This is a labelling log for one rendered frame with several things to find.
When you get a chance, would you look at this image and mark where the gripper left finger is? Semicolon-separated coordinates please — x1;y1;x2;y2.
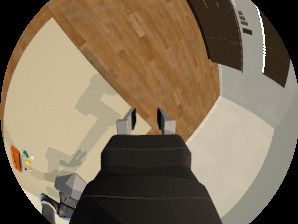
116;108;136;135

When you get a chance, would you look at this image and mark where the orange three-compartment bin rack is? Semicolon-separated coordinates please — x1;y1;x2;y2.
11;145;22;172

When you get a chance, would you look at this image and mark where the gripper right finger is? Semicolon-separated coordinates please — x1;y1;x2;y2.
157;108;176;135

